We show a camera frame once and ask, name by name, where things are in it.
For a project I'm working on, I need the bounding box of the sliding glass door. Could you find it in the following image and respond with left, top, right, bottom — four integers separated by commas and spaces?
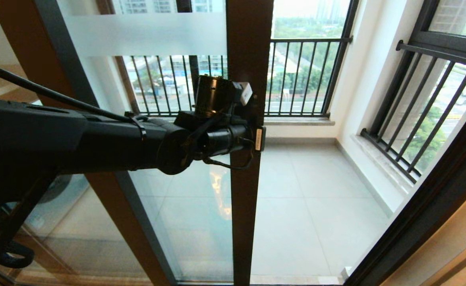
34, 0, 275, 286

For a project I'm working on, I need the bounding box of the long grey stone window sill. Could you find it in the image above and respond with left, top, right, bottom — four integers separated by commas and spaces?
128, 116, 335, 127

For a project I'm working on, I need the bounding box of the wide black window railing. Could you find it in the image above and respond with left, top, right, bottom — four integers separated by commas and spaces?
116, 37, 354, 118

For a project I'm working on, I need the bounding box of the short grey stone window sill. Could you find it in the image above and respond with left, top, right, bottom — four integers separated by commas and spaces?
350, 134, 412, 217

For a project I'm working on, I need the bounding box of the grey front-load washing machine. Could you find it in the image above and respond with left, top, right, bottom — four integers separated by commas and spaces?
2, 175, 91, 239

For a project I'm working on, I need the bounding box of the brown framed fixed glass door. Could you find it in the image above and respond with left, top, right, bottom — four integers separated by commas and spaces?
0, 0, 178, 286

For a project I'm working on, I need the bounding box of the narrow black window railing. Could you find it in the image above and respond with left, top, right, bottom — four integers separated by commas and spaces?
359, 40, 466, 184

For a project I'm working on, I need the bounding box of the thin black left gripper cable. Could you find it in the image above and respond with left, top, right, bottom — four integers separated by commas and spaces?
202, 148, 254, 171

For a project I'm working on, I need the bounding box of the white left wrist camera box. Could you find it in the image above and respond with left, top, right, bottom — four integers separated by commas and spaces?
232, 81, 253, 106

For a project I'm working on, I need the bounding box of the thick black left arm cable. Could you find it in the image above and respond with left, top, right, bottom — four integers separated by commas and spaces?
0, 61, 148, 124

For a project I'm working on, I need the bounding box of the dark door frame with track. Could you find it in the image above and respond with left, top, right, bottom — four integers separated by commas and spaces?
343, 89, 466, 286

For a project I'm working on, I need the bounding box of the thick black hanging cable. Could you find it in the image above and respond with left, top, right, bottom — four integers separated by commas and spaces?
0, 240, 35, 269

